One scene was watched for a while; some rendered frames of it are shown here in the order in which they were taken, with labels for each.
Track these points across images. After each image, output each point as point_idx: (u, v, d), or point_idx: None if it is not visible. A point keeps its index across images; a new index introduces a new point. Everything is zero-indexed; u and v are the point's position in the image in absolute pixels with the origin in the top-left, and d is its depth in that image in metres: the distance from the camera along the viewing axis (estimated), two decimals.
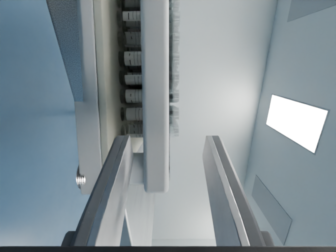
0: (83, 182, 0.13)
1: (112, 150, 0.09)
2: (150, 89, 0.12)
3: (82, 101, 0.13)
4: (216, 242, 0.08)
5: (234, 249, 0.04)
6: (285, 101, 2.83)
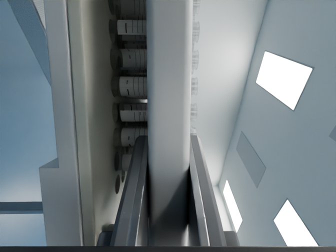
0: None
1: (136, 150, 0.09)
2: (161, 148, 0.08)
3: (53, 161, 0.09)
4: (189, 242, 0.08)
5: (234, 249, 0.04)
6: (276, 58, 2.80)
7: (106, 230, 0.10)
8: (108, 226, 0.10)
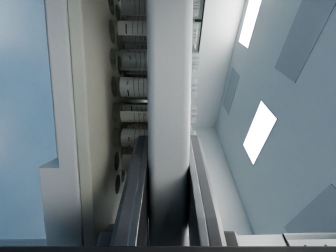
0: None
1: (136, 150, 0.09)
2: (161, 148, 0.08)
3: (53, 161, 0.09)
4: (189, 242, 0.08)
5: (234, 249, 0.04)
6: None
7: (106, 230, 0.10)
8: (108, 226, 0.10)
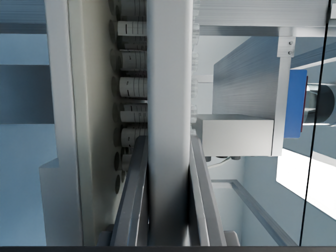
0: None
1: (136, 150, 0.09)
2: (161, 148, 0.08)
3: (53, 161, 0.09)
4: (189, 242, 0.08)
5: (234, 249, 0.04)
6: None
7: (106, 230, 0.10)
8: (108, 226, 0.10)
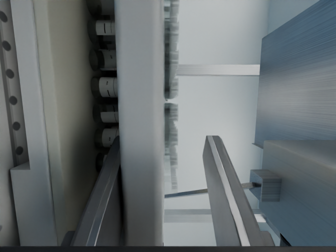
0: None
1: (112, 150, 0.09)
2: (132, 150, 0.08)
3: (27, 163, 0.09)
4: (216, 242, 0.08)
5: (234, 249, 0.04)
6: None
7: None
8: None
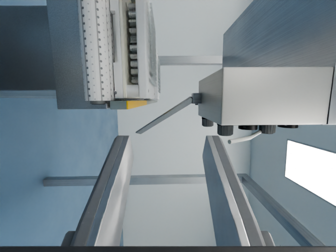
0: (116, 93, 0.36)
1: (112, 150, 0.09)
2: (140, 57, 0.35)
3: (115, 63, 0.36)
4: (216, 242, 0.08)
5: (234, 249, 0.04)
6: None
7: (127, 84, 0.37)
8: (127, 85, 0.38)
